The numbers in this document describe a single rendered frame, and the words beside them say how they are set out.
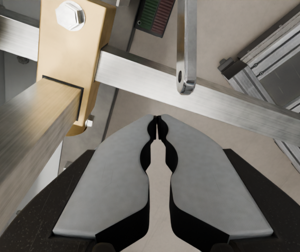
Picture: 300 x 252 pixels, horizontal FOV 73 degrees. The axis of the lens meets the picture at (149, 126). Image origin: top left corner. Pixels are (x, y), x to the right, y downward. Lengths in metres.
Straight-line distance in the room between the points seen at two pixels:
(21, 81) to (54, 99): 0.35
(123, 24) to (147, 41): 0.71
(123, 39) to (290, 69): 0.80
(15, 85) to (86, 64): 0.36
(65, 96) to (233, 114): 0.16
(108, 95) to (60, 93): 0.20
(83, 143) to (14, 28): 0.28
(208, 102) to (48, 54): 0.16
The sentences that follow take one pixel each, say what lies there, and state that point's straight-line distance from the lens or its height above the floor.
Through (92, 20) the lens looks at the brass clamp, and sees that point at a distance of 0.19.
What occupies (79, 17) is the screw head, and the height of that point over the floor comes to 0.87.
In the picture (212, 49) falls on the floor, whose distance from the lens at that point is 1.10.
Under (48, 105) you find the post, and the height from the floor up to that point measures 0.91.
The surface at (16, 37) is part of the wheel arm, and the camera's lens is 0.23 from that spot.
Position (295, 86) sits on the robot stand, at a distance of 1.07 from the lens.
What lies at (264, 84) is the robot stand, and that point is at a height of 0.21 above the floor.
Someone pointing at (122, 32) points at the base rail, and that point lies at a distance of 0.35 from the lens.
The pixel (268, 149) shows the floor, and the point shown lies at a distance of 1.50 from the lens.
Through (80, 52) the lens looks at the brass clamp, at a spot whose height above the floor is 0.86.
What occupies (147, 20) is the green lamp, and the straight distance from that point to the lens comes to 0.34.
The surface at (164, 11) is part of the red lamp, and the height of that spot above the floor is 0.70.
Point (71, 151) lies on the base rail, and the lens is 0.47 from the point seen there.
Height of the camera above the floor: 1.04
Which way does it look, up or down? 59 degrees down
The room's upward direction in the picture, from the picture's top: 178 degrees counter-clockwise
